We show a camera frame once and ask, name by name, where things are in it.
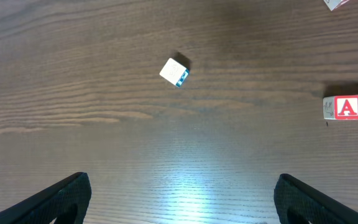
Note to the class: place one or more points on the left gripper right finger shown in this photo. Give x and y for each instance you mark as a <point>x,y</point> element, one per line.
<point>297,202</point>

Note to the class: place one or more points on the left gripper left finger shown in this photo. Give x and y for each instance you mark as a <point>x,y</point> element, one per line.
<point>64,202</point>

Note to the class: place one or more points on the red letter A block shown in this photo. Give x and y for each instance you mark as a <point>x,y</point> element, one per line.
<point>340,107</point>

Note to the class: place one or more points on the wooden block with blue side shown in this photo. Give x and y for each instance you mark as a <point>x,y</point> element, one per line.
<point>174,72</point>

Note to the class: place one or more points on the wooden block with red side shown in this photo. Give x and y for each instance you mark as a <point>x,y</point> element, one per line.
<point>334,4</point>

